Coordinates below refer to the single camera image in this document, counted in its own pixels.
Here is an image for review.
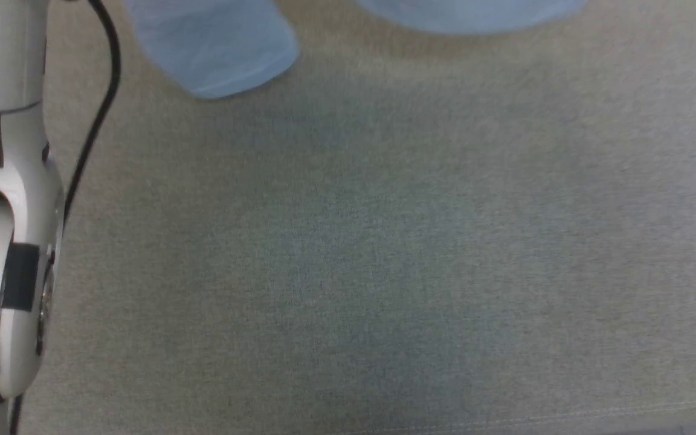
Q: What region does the light blue white shirt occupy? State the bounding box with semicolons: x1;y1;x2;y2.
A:
123;0;591;101

